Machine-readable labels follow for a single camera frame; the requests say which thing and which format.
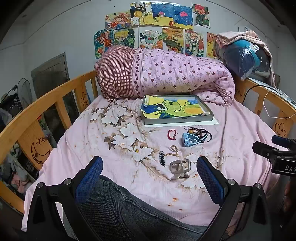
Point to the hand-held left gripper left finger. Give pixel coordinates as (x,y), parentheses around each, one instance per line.
(90,176)

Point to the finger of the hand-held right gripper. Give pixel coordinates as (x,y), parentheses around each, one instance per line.
(279,141)
(261,148)

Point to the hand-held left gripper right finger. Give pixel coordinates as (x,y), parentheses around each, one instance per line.
(210,178)

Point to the black hair clip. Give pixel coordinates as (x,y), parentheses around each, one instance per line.
(161,158)

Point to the grey metal tray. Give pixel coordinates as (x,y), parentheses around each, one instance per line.
(178,121)

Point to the pink floral bed sheet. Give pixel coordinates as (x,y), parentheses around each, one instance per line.
(92,148)

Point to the white flat panel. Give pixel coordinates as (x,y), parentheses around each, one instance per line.
(277,91)

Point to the person's grey jeans leg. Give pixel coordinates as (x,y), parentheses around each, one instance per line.
(129,208)

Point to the white paper sheet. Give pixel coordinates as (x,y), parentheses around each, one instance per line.
(215,121)

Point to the pile of stuffed toys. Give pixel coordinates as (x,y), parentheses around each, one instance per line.
(16,178)

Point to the green frog crayon drawing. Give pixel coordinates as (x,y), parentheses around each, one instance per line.
(175,106)

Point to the plastic bag of clothes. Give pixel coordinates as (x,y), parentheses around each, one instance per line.
(240,58)

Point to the red checkered pillow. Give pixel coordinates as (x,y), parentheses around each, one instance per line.
(115,71)

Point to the pink dotted rolled quilt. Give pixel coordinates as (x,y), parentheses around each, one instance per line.
(180,74)

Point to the dark grey door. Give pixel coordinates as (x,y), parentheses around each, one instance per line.
(50,74)

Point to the plastic-wrapped blue bundle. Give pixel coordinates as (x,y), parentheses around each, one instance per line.
(231,37)

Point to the wooden bed frame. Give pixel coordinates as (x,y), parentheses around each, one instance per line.
(23,132)

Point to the white wall socket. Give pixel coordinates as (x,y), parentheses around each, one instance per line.
(246,28)

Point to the group of wall drawings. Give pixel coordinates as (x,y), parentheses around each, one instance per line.
(161,16)

